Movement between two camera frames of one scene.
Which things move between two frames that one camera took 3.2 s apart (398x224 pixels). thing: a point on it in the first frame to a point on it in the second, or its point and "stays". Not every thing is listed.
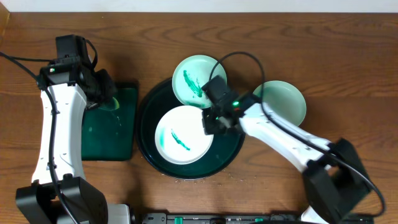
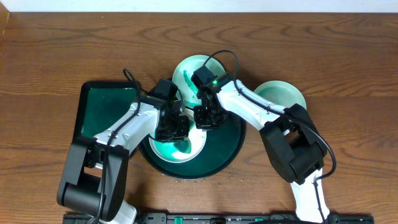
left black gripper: (104, 88) to (174, 130)
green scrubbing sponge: (112, 105) to (184, 145)
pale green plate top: (191, 75) stays
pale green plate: (283, 100) stays
